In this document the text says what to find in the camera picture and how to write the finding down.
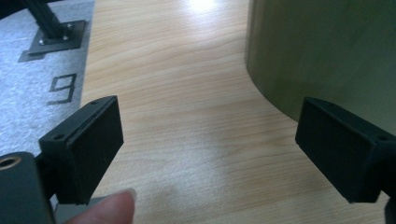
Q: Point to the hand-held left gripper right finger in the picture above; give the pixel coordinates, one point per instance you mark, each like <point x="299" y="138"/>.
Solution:
<point x="339" y="152"/>

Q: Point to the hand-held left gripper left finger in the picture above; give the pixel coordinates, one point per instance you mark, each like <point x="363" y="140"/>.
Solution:
<point x="90" y="149"/>

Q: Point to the green bowl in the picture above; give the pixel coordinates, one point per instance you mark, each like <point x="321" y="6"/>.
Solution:
<point x="323" y="56"/>

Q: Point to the black tape floor marking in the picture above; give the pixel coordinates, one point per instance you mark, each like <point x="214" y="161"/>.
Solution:
<point x="63" y="88"/>

